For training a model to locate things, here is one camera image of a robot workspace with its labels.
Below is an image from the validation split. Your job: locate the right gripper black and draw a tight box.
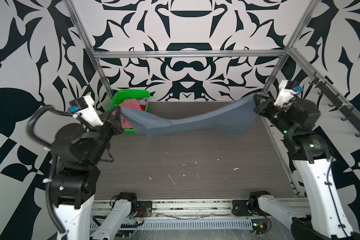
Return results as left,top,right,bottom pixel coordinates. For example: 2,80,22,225
256,92,297,139

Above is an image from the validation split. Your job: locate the grey blue t shirt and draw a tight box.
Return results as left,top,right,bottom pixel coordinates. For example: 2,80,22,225
121,94,257,137

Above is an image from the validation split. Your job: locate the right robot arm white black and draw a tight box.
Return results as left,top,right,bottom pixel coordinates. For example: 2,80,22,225
254,95,360,240

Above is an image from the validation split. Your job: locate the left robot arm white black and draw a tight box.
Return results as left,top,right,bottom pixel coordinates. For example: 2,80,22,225
46,106,138,240

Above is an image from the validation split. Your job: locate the green plastic basket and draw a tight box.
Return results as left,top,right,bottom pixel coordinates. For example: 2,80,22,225
108,89,151,135

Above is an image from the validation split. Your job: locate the pink t shirt in basket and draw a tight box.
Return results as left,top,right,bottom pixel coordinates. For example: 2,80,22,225
120,99,144,129

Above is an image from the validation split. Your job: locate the purple garment in basket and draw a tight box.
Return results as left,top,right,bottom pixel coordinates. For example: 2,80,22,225
138,98,150,106

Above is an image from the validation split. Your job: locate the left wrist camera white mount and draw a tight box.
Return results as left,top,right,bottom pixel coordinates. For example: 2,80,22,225
69,95,104,127

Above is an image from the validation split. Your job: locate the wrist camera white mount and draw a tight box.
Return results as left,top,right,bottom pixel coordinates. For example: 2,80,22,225
274,80,303,108
69,95,104,127

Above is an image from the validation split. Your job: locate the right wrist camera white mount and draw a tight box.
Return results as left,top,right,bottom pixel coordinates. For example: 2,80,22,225
274,80,303,108

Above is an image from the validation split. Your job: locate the aluminium frame back crossbar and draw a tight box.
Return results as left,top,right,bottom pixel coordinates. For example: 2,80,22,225
93,50,286,59

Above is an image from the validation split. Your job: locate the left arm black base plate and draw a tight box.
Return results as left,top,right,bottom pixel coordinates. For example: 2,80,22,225
137,201,153,218

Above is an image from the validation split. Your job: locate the black wall hook rail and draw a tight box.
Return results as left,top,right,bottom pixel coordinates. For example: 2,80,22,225
310,76,360,138

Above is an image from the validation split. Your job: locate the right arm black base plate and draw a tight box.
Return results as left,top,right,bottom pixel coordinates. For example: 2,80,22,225
232,200,259,217

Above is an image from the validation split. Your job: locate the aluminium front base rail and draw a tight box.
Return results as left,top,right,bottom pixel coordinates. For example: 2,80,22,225
91,198,311,219

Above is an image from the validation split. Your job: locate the aluminium frame corner post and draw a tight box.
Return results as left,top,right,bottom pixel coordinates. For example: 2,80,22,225
261,0,321,96

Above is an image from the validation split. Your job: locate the small electronics board with wires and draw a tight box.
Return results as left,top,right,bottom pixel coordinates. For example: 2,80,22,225
252,217,272,235

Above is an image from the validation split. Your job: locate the aluminium frame left post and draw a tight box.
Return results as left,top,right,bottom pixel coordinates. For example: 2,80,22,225
63,0,114,100

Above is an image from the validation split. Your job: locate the white slotted cable duct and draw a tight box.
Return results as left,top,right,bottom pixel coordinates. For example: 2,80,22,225
89,218,254,231

